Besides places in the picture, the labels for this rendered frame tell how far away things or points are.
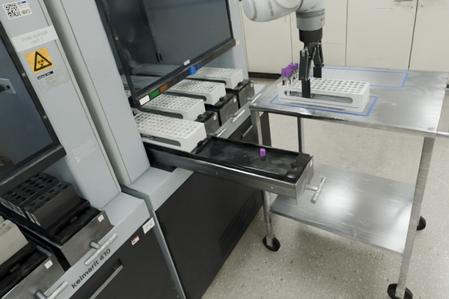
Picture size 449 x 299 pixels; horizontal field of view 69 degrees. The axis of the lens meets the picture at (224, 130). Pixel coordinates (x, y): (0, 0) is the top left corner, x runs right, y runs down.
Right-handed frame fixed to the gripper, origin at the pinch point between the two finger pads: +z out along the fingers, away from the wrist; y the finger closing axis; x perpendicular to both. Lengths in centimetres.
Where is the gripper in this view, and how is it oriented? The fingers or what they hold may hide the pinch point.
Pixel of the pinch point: (312, 85)
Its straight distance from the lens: 120.5
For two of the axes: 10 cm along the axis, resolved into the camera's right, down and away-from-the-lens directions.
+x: -8.2, -1.7, 5.5
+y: 5.5, -5.0, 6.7
